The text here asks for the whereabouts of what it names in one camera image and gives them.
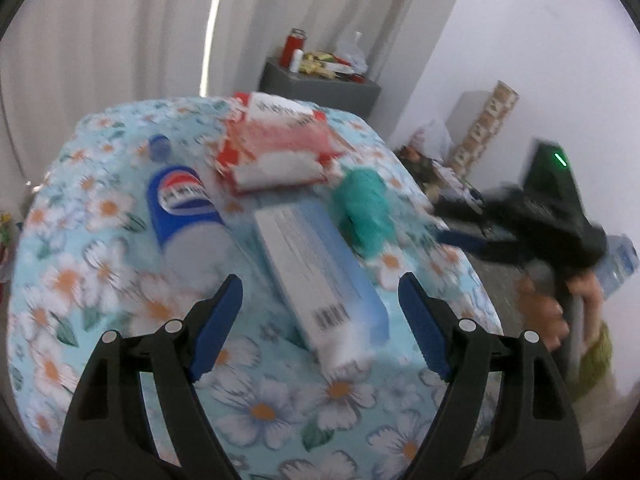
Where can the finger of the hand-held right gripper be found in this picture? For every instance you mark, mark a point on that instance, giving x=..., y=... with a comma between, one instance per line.
x=460, y=210
x=460, y=241

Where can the small white bottle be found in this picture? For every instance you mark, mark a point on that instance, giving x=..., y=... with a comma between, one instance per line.
x=297, y=62

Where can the clear bottle with blue label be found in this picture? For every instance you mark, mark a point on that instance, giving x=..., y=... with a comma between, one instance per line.
x=180, y=210

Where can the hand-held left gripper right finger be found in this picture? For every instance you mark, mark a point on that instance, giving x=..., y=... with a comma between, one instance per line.
x=425, y=327

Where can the large blue water jug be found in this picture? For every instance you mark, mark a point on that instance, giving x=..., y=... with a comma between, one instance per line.
x=622, y=260

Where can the white blue carton box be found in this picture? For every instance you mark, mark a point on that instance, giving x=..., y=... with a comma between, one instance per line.
x=310, y=270

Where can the teal mesh scrubber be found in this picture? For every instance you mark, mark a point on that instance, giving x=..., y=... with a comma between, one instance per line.
x=365, y=205

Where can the grey cabinet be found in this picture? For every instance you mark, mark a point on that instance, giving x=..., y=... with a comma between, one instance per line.
x=325, y=97

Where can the person's right hand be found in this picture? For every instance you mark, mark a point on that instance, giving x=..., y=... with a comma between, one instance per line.
x=547, y=320

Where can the red thermos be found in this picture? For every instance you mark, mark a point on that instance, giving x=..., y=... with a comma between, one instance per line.
x=292, y=47

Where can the white plastic shopping bag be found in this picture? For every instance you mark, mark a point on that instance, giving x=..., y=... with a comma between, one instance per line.
x=435, y=135

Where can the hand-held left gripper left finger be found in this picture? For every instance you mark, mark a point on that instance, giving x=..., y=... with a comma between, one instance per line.
x=215, y=330

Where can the pile of snack packets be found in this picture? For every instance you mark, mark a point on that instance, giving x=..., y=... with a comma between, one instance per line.
x=322, y=62

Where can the tall tile-patterned box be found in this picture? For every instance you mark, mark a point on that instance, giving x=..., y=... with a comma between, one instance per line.
x=485, y=120

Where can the small red box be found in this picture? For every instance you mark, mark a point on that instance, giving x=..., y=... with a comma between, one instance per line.
x=357, y=78

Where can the white curtain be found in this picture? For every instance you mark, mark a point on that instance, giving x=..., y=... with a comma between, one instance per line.
x=100, y=35

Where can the red white snack bag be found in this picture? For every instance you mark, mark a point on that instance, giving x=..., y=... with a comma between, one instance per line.
x=280, y=130

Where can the blue floral blanket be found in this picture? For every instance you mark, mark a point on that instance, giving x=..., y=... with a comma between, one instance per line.
x=100, y=270

